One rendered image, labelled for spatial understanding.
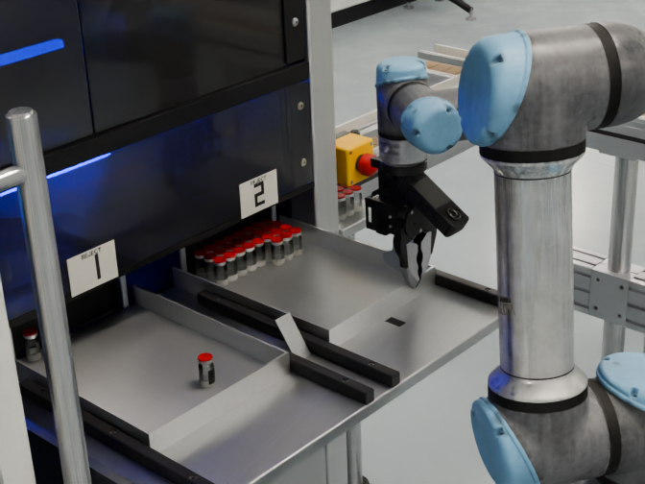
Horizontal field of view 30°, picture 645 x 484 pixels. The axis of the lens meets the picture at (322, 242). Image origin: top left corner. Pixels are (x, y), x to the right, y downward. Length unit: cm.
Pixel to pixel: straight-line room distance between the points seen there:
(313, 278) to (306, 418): 41
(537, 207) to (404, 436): 187
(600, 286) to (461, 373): 75
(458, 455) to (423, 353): 132
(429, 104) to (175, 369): 53
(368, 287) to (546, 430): 62
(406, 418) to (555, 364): 184
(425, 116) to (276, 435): 47
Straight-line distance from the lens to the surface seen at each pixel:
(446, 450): 309
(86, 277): 176
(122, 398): 171
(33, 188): 100
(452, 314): 187
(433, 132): 165
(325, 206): 210
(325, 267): 202
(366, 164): 211
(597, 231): 426
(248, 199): 195
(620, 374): 147
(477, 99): 130
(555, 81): 128
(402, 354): 177
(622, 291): 275
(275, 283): 197
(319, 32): 200
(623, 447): 146
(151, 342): 184
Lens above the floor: 179
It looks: 25 degrees down
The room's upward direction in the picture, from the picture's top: 2 degrees counter-clockwise
